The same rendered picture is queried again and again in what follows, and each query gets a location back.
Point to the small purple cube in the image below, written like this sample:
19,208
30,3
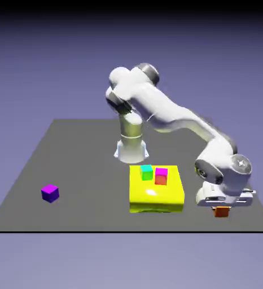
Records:
50,193

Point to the small magenta cube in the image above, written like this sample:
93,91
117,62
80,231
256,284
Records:
161,176

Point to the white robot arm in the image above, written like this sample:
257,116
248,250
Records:
158,106

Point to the large yellow box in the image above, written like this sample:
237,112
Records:
155,194

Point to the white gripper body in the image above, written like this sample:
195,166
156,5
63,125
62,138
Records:
221,199

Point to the small cyan cube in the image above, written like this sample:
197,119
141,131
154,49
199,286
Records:
146,173

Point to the small orange cube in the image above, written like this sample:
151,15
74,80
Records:
221,212

